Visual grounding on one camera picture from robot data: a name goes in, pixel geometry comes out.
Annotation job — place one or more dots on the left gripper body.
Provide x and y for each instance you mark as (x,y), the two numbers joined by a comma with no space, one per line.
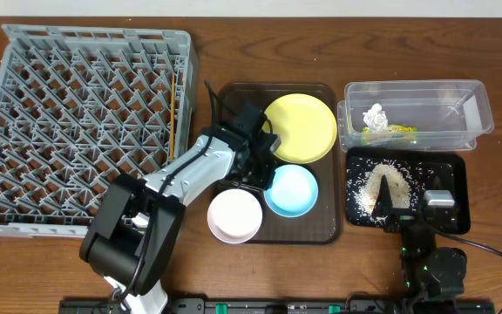
(259,163)

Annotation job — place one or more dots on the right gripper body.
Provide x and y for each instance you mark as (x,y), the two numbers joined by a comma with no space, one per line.
(402,221)

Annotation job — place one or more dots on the light blue bowl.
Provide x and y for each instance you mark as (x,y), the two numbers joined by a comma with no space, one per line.
(293,192)

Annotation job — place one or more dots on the wooden chopstick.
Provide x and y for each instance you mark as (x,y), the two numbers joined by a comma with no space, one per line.
(172,118)

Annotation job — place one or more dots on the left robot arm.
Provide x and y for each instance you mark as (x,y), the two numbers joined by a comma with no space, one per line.
(130,241)

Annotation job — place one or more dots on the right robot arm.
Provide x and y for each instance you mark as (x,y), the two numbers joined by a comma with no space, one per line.
(434,275)

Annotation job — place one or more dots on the black waste tray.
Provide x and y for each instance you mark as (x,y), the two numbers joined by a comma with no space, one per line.
(409,174)

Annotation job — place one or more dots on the clear plastic waste bin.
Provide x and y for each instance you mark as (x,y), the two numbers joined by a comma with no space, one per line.
(449,115)

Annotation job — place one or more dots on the grey dishwasher rack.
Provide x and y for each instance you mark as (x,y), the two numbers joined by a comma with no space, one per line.
(80,106)

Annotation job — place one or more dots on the pink bowl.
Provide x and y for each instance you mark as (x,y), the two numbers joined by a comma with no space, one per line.
(234,216)

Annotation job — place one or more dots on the dark brown serving tray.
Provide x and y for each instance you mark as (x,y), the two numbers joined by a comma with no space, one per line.
(324,222)

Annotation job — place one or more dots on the yellow plate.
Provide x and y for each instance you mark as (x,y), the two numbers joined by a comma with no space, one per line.
(305,125)

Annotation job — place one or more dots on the yellow green wrapper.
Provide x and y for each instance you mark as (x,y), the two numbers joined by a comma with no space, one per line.
(391,129)

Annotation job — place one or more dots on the crumpled white paper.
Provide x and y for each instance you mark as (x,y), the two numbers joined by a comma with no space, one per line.
(375,119)

